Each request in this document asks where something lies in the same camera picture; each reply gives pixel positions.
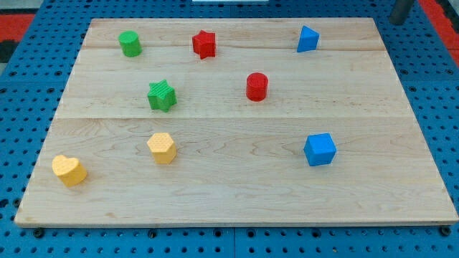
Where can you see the yellow hexagon block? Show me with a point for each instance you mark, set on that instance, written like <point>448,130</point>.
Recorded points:
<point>162,148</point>

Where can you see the red star block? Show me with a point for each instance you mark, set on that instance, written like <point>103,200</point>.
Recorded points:
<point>204,44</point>

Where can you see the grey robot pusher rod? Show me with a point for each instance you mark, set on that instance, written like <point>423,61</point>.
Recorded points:
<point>400,11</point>

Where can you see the yellow heart block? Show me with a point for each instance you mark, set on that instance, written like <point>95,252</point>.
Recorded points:
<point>69,170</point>

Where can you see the blue cube block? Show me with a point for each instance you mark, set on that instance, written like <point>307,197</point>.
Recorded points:
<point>319,149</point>

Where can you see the green star block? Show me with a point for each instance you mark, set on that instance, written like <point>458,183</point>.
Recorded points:
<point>161,96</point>

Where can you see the wooden board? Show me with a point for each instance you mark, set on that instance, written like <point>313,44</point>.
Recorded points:
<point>238,162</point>

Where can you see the green cylinder block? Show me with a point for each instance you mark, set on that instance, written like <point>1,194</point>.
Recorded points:
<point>130,43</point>

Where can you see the blue triangle block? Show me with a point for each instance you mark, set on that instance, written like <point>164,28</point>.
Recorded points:
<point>308,40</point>

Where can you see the red cylinder block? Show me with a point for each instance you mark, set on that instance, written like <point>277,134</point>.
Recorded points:
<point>256,86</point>

